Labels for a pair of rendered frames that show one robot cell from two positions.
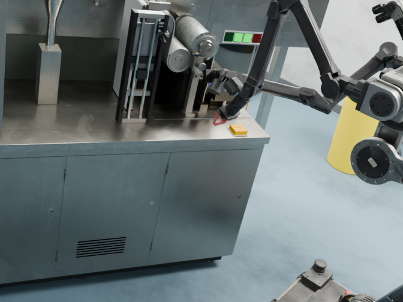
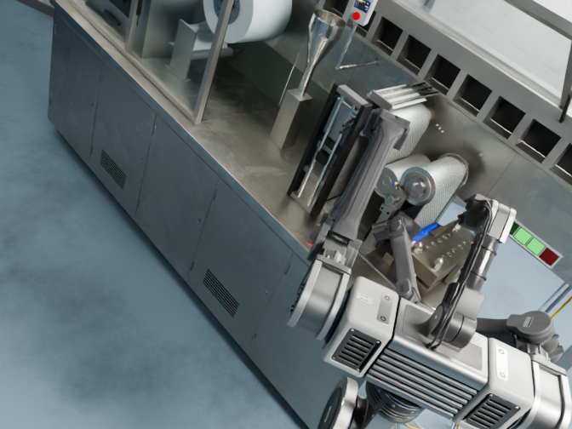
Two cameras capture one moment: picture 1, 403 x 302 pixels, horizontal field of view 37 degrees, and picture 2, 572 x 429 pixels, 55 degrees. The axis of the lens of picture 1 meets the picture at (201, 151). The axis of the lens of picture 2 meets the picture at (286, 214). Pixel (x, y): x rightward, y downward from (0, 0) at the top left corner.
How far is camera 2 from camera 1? 199 cm
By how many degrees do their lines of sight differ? 50
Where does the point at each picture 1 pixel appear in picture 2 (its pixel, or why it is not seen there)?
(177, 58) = (383, 178)
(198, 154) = not seen: hidden behind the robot
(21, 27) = (317, 77)
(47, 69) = (284, 111)
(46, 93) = (277, 134)
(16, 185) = (185, 174)
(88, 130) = (254, 174)
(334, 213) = not seen: outside the picture
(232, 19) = (526, 208)
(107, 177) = (241, 227)
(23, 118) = (236, 133)
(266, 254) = not seen: outside the picture
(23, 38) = (316, 88)
